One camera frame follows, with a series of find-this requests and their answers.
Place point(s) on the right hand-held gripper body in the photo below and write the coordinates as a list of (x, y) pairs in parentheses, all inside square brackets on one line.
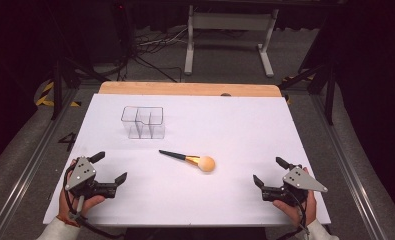
[(293, 186)]

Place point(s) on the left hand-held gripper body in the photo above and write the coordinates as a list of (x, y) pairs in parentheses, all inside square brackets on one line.
[(85, 181)]

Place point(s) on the clear plastic organizer box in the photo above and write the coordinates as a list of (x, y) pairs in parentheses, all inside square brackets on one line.
[(143, 122)]

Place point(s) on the person's right hand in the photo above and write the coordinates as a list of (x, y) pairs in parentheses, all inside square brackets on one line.
[(300, 208)]

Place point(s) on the person's left hand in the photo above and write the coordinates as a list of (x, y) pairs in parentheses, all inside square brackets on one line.
[(72, 201)]

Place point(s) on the white table cover sheet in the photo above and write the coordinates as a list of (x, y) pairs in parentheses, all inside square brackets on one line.
[(198, 186)]

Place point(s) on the yellow black hazard tape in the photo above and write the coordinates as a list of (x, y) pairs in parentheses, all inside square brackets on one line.
[(48, 96)]

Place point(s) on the black tripod stand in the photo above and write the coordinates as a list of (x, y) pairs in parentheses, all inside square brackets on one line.
[(318, 73)]

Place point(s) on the wooden table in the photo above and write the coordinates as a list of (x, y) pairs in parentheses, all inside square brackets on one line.
[(185, 89)]

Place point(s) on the white metal stand frame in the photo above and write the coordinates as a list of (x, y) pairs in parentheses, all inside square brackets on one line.
[(230, 36)]

